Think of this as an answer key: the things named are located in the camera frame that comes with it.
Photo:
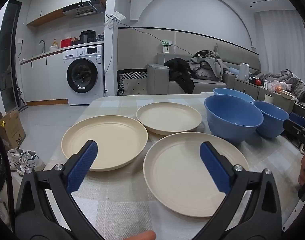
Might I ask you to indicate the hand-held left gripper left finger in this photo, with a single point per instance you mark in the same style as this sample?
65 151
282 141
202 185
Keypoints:
83 166

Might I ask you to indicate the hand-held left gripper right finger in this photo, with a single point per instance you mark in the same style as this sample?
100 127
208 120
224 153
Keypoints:
215 170

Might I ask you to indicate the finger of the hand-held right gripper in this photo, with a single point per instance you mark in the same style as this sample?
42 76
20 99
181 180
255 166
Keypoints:
297 119

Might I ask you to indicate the blue bowl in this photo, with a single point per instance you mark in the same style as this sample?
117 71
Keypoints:
270 125
230 127
232 92

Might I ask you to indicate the cream round plate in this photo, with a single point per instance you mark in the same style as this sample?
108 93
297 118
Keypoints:
177 175
109 140
167 117

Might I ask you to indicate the person's right hand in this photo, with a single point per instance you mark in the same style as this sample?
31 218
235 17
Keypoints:
303 170

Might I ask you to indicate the person's left hand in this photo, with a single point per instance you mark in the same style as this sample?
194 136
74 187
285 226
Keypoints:
140 236

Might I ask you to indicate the cream tumbler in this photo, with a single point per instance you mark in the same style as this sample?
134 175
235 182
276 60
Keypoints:
269 99

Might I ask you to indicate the clear plastic bag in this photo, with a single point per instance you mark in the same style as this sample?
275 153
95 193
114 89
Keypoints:
277 86

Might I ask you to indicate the grey blanket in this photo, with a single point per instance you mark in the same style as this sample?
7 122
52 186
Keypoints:
292 80

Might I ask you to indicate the white sneaker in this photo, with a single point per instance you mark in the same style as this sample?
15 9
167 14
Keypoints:
14 157
32 162

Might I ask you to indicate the red round object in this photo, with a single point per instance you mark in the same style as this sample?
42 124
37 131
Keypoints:
257 82

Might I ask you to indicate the grey side cabinet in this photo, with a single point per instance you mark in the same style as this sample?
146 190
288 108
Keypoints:
247 88

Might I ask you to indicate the white jug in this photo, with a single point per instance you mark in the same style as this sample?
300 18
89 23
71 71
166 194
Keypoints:
244 72

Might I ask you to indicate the white washing machine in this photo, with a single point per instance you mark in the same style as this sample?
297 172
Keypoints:
92 90

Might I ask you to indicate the cardboard box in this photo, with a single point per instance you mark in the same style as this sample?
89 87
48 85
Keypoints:
12 130

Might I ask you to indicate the grey sofa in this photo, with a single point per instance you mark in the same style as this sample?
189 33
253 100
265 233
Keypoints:
207 86

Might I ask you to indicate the white curtain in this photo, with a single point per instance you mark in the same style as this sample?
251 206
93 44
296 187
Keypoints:
280 35

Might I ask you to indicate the patterned cushion chair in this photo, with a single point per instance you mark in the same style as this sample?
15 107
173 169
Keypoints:
132 85

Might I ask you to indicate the white base cabinets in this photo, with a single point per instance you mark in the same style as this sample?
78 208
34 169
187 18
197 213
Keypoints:
42 80

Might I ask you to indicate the black jacket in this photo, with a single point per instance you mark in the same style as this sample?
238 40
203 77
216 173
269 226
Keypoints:
180 75

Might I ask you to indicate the red box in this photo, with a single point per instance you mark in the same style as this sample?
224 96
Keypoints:
68 43

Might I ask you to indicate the yellow bottle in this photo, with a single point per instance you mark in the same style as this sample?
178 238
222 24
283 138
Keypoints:
55 43

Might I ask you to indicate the kitchen faucet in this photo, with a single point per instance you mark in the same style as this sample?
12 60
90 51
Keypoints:
43 45

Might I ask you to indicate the black pressure cooker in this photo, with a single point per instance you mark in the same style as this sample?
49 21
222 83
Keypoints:
87 37

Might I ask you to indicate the black framed door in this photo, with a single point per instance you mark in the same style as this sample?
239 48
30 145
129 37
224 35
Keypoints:
8 55

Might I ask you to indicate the range hood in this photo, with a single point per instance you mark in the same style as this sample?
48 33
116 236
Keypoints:
79 10

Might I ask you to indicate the wall socket charger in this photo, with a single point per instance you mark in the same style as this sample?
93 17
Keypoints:
166 46

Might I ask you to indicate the white wall power strip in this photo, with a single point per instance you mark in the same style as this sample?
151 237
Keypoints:
118 16

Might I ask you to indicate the white wall cabinets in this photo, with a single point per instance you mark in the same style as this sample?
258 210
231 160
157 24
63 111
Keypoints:
49 2

